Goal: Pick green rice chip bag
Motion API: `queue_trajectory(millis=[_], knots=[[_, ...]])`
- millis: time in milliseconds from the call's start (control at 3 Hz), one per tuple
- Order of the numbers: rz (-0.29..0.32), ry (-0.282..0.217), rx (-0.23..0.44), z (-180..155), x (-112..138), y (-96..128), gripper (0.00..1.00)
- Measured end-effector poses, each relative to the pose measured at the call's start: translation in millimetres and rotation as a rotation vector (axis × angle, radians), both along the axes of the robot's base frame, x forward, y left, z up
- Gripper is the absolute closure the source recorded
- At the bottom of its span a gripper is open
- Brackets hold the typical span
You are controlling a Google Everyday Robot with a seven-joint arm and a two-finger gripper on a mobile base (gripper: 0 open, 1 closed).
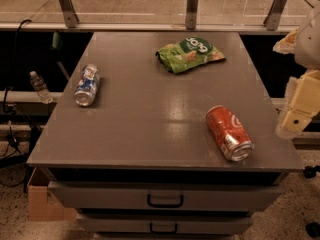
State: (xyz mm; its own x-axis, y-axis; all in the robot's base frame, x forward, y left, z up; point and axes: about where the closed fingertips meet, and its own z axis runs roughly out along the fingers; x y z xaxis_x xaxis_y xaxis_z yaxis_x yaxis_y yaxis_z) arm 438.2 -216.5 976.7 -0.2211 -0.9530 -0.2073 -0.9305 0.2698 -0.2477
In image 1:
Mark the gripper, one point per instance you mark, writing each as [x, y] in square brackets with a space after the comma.
[309, 45]

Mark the green rice chip bag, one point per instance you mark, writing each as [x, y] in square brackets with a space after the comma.
[188, 54]

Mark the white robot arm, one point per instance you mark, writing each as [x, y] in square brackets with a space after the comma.
[303, 43]

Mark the red soda can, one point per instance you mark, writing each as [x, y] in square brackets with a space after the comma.
[229, 133]

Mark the grey drawer cabinet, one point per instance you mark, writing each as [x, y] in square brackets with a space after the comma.
[148, 126]

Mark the lower grey drawer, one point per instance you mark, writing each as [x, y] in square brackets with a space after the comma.
[163, 224]

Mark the grey drawer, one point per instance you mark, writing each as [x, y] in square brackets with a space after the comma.
[94, 195]
[163, 224]

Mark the blue silver soda can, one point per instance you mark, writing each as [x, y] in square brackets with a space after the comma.
[87, 86]

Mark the upper grey drawer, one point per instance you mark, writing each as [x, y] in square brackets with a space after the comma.
[94, 195]

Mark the clear plastic water bottle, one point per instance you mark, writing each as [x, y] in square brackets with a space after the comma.
[40, 87]

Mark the cardboard box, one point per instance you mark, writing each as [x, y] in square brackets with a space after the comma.
[42, 204]

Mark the right metal railing bracket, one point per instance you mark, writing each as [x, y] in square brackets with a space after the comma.
[272, 20]

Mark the metal railing bracket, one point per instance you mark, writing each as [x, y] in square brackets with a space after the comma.
[69, 14]
[272, 20]
[191, 14]

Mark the middle metal railing bracket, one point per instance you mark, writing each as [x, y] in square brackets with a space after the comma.
[191, 14]

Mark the left metal railing bracket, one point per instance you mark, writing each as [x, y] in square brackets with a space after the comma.
[69, 14]

